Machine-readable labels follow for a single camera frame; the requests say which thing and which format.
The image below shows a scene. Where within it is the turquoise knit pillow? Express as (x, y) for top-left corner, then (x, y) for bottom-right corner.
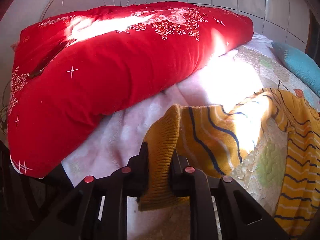
(271, 42), (320, 96)

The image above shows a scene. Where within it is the yellow striped knit sweater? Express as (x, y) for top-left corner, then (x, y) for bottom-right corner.
(139, 90), (312, 239)

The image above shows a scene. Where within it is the red floral quilt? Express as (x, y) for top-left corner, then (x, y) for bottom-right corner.
(8, 1), (254, 178)

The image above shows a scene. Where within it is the heart patterned quilted bedspread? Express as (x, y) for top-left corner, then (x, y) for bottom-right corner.
(231, 46), (319, 222)

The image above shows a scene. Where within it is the pink fluffy blanket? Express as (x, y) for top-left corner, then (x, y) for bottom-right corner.
(62, 50), (262, 239)

